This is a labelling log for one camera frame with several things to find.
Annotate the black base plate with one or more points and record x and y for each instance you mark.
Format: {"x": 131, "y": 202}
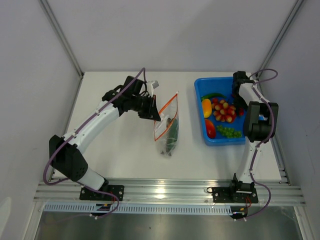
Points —
{"x": 112, "y": 190}
{"x": 222, "y": 196}

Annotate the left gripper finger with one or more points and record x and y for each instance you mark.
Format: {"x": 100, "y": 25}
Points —
{"x": 147, "y": 116}
{"x": 154, "y": 110}

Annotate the aluminium mounting rail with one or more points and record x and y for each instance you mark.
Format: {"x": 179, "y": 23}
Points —
{"x": 171, "y": 192}

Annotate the right aluminium frame post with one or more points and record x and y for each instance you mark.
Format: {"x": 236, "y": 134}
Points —
{"x": 284, "y": 29}

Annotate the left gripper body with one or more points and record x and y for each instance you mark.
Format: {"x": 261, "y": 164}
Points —
{"x": 144, "y": 105}

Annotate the clear zip bag orange zipper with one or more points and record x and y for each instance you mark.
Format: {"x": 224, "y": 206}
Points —
{"x": 168, "y": 112}

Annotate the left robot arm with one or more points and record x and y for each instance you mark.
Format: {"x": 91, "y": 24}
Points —
{"x": 67, "y": 152}

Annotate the green chili pepper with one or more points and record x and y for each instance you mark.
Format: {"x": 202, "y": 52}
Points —
{"x": 212, "y": 95}

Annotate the aluminium frame post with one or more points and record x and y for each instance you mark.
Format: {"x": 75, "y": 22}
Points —
{"x": 57, "y": 29}
{"x": 284, "y": 29}

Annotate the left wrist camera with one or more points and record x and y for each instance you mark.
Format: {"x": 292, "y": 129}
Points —
{"x": 151, "y": 86}

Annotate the grey toy fish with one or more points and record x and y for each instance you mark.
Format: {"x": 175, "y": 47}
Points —
{"x": 165, "y": 151}

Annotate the red cherry bunch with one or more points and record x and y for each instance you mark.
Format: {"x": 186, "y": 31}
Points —
{"x": 223, "y": 111}

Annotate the yellow orange mango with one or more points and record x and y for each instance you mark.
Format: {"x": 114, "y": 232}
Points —
{"x": 206, "y": 108}

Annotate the left aluminium frame post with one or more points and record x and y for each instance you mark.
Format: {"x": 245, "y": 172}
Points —
{"x": 57, "y": 29}

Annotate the green cucumber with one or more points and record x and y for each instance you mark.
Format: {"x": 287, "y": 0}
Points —
{"x": 172, "y": 135}

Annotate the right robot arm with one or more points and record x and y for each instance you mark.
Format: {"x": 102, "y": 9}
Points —
{"x": 258, "y": 128}

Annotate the white slotted cable duct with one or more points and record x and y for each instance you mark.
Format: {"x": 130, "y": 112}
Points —
{"x": 133, "y": 208}

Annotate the blue plastic bin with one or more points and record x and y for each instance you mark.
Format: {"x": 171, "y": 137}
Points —
{"x": 222, "y": 85}

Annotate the green grape bunch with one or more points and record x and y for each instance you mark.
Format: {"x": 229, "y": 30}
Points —
{"x": 229, "y": 132}

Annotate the red orange mango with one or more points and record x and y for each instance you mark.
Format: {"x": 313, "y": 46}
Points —
{"x": 210, "y": 128}

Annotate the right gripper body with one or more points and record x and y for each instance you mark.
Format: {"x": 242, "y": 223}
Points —
{"x": 234, "y": 93}

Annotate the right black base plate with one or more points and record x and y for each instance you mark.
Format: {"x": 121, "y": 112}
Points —
{"x": 222, "y": 196}

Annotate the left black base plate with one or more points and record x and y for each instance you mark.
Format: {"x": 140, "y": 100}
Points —
{"x": 112, "y": 190}

